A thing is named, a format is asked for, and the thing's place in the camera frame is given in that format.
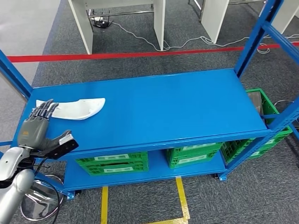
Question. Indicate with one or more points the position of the white curved plastic part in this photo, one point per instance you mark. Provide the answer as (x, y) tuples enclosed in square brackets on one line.
[(75, 109)]

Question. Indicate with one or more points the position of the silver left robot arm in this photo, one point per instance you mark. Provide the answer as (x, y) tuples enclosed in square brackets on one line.
[(13, 191)]

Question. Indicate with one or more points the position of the blue metal shelf rack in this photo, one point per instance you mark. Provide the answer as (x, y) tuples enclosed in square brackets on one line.
[(152, 108)]

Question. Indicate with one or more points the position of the red floor tape line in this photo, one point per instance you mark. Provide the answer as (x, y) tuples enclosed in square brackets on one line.
[(93, 56)]

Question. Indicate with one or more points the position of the black power strip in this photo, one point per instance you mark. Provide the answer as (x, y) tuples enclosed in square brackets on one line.
[(101, 24)]

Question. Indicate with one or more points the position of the white desk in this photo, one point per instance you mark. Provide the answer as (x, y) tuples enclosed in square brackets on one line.
[(214, 18), (81, 24)]

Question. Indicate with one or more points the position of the grey flat sheet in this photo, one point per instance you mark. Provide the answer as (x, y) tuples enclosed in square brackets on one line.
[(255, 103)]

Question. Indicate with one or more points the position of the chrome round stool base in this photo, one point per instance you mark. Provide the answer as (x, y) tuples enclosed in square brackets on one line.
[(41, 201)]

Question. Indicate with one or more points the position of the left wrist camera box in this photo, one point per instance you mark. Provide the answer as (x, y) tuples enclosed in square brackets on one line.
[(67, 146)]

